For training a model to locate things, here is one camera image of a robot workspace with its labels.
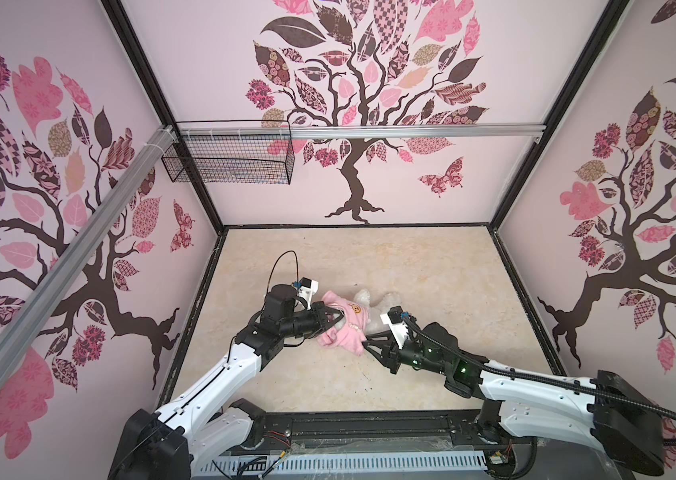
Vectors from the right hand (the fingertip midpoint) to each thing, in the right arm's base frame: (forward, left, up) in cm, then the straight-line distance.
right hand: (366, 338), depth 73 cm
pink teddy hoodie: (-1, +4, +2) cm, 4 cm away
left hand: (+5, +5, +1) cm, 7 cm away
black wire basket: (+56, +42, +18) cm, 72 cm away
